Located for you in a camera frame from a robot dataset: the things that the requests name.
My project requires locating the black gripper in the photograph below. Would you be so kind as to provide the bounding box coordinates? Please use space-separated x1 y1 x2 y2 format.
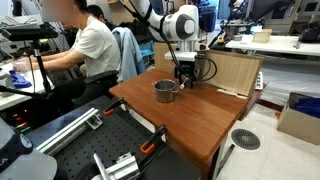
174 60 198 90

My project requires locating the black marker with white cap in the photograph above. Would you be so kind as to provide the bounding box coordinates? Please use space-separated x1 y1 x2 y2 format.
179 78 190 90

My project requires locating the small stainless steel pot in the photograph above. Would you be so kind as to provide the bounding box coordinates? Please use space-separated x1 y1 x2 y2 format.
152 79 180 104

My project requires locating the brown cardboard panel red print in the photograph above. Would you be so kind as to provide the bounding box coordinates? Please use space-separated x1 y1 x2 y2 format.
152 42 179 76

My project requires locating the white strip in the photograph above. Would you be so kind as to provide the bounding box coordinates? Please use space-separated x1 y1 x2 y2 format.
216 88 248 101

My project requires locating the light corrugated cardboard panel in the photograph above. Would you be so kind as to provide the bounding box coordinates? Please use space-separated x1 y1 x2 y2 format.
200 49 265 100

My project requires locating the light blue jacket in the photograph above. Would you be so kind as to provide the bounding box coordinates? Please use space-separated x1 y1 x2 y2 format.
111 26 147 84

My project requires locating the large black orange clamp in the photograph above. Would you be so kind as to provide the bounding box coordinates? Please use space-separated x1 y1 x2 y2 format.
137 123 168 169

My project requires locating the black slanted pole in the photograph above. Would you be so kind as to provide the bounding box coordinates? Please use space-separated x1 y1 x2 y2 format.
205 0 250 51

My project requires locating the small black orange clamp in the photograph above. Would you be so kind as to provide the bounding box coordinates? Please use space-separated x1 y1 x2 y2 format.
102 96 130 117

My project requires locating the black office chair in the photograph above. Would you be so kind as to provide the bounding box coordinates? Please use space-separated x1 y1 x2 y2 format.
79 63 121 99

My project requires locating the small wooden box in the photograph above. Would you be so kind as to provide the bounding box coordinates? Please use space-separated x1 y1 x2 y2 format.
252 28 273 44

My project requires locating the seated person in white shirt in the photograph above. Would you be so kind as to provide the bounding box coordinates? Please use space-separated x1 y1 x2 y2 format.
12 0 122 111

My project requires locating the black perforated breadboard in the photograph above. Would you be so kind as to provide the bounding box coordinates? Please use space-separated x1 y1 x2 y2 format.
52 95 202 180

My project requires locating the dark haired person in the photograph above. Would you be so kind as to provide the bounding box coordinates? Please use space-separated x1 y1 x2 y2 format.
86 3 118 33

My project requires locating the cardboard box with blue contents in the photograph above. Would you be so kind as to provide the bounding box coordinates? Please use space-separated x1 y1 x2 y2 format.
276 92 320 147

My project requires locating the black bag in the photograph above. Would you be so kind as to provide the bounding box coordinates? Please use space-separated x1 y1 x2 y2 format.
297 21 320 45

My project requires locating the blue cloth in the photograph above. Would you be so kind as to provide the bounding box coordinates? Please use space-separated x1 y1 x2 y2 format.
8 69 33 90

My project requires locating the black control box with lights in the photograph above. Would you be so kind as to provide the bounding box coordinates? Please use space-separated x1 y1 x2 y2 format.
0 105 39 135

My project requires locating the white wrist mount plate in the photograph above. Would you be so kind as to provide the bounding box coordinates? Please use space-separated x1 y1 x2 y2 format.
163 50 199 63

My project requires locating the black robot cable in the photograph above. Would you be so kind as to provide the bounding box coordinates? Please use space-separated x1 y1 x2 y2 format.
199 57 219 82

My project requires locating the short aluminium rail bracket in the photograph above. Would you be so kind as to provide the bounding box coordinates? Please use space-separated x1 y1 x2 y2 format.
92 151 141 180

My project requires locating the long aluminium extrusion rail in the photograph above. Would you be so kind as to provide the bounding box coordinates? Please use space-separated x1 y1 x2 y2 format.
34 107 105 157

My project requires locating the black camera stand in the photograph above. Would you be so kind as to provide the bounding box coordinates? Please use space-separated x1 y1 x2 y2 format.
0 39 56 100

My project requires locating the black camera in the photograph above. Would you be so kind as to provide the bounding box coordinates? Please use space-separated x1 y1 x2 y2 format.
0 20 60 43

